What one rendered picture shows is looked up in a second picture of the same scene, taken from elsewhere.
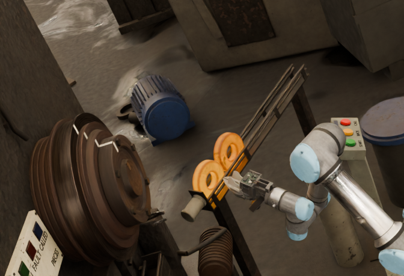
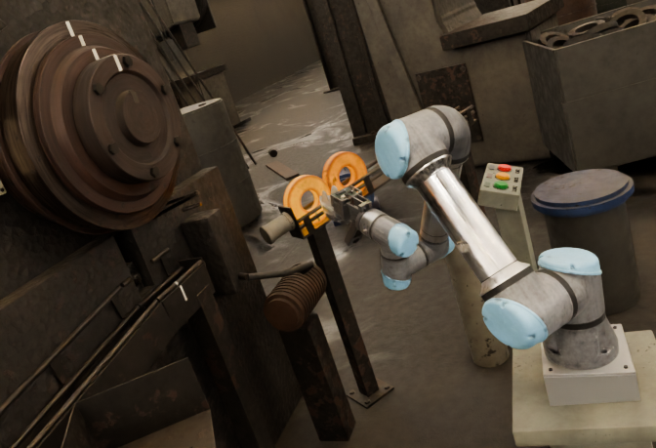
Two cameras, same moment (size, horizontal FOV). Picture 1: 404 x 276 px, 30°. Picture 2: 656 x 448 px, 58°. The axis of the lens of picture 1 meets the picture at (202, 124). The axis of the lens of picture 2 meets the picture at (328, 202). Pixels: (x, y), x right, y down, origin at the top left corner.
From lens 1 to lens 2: 1.34 m
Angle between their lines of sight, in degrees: 16
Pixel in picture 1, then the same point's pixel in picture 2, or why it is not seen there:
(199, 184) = (289, 198)
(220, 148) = (331, 165)
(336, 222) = (472, 299)
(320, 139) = (423, 117)
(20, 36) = not seen: outside the picture
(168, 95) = not seen: hidden behind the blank
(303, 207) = (400, 234)
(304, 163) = (389, 144)
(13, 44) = not seen: outside the picture
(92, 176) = (59, 82)
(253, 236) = (389, 316)
